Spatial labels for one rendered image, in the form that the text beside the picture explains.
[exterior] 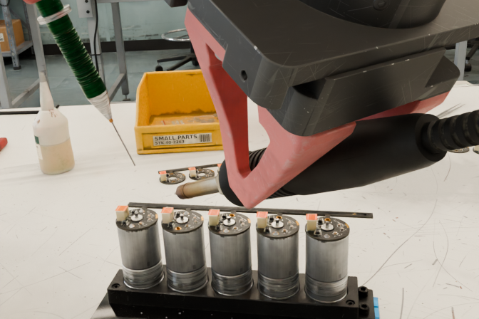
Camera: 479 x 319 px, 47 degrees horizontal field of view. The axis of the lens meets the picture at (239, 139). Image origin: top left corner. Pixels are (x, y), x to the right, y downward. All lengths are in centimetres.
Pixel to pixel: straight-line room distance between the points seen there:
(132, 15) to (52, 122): 424
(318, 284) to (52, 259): 20
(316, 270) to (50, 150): 33
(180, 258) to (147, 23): 448
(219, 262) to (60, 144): 28
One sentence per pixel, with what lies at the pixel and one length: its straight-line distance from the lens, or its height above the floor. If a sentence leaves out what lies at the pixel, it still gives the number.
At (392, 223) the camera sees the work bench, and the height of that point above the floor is 75.
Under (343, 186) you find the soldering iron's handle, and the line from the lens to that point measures 19.
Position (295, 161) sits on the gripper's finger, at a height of 91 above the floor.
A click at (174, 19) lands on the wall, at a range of 475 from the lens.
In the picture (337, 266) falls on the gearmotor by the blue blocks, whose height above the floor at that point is 79.
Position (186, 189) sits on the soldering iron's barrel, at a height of 85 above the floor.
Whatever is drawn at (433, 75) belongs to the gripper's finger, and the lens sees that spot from 18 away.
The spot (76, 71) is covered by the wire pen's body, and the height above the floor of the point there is 91.
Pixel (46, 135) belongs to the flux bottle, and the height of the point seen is 79.
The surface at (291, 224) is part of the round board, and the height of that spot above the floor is 81.
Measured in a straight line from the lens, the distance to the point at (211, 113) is 69.
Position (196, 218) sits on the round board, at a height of 81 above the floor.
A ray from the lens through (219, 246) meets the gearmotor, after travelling 32.
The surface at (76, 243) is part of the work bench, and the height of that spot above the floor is 75.
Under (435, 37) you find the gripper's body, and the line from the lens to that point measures 16.
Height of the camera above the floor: 97
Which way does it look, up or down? 21 degrees down
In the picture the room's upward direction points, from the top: 3 degrees counter-clockwise
